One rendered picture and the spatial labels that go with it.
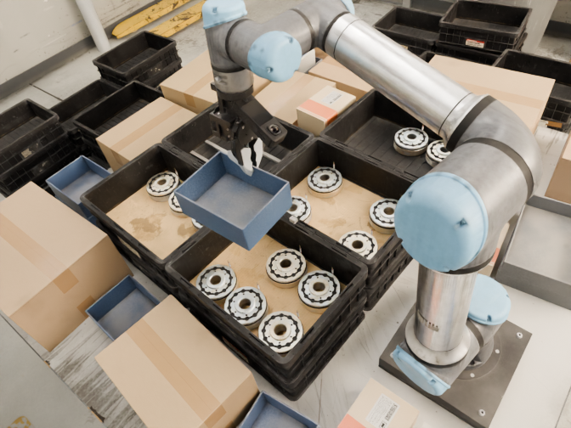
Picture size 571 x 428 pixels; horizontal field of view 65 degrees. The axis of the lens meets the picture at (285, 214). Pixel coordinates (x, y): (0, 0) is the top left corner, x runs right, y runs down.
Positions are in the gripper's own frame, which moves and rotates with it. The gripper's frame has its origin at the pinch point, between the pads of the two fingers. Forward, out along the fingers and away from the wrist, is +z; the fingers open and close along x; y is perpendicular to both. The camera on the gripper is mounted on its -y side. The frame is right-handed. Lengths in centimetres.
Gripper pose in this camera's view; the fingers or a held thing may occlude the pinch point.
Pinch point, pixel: (253, 171)
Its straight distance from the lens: 99.2
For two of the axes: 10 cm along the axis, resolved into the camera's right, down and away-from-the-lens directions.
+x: -6.4, 5.6, -5.2
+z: 0.6, 7.1, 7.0
